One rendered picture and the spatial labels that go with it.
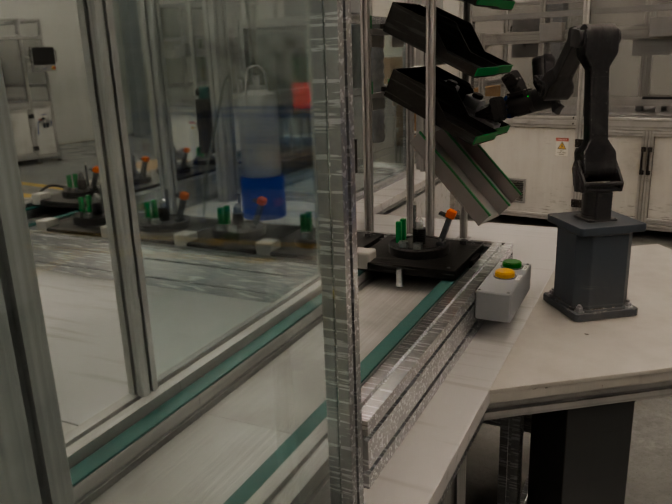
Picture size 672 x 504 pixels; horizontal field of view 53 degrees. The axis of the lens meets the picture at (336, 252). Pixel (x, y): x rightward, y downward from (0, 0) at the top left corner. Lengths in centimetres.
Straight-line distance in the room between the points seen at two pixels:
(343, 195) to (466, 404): 57
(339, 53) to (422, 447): 60
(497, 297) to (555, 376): 19
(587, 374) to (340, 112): 78
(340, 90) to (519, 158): 510
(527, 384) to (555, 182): 450
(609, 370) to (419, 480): 48
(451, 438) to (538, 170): 473
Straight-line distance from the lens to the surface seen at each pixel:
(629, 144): 547
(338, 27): 64
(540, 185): 569
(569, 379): 125
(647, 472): 265
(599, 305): 151
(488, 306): 135
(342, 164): 64
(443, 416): 110
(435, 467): 98
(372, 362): 107
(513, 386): 120
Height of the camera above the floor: 141
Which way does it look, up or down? 16 degrees down
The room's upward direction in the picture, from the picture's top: 2 degrees counter-clockwise
